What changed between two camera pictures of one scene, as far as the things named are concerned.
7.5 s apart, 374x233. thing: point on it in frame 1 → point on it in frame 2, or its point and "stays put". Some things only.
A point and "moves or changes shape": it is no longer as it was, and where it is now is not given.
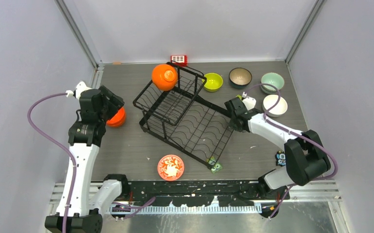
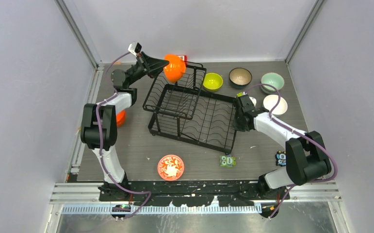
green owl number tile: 217,166 → 227,160
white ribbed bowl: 270,100 stays put
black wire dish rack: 187,117 moves or changes shape
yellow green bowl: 214,82 stays put
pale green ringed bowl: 268,89 stays put
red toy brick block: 180,60 stays put
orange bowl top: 165,76 → 174,70
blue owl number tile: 280,158 stays put
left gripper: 115,102 → 155,66
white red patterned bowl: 170,167 stays put
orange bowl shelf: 118,119 stays put
